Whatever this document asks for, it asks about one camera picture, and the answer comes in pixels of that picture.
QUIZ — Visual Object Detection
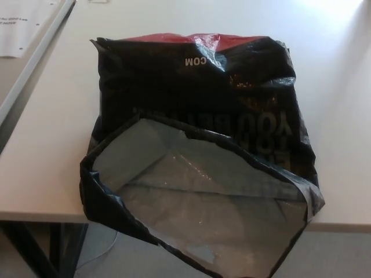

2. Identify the black and red plastic bag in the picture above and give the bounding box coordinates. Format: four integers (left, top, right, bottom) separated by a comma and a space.
79, 32, 325, 278

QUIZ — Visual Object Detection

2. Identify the thin white floor cable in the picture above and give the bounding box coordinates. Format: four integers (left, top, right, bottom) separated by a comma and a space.
75, 230, 119, 278

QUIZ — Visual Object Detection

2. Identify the white printed paper sheet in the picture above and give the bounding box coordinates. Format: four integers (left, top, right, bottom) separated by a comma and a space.
0, 0, 59, 58

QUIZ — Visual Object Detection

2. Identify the dark metal desk leg frame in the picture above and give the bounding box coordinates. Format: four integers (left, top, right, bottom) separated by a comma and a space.
0, 221, 88, 278

